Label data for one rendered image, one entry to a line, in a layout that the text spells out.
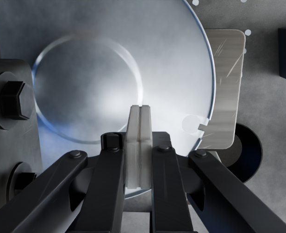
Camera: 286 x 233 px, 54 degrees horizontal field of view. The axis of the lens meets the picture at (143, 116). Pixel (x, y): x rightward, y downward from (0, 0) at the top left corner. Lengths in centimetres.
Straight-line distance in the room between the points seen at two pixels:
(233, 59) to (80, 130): 19
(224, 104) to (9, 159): 23
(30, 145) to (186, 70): 18
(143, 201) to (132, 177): 40
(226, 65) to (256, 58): 84
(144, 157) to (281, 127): 114
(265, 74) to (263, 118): 18
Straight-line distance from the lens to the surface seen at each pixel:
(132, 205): 56
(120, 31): 31
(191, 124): 33
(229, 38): 32
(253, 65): 117
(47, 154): 37
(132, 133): 16
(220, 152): 124
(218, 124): 34
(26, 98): 18
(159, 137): 17
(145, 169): 16
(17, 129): 20
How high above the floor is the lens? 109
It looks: 72 degrees down
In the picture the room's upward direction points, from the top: 173 degrees counter-clockwise
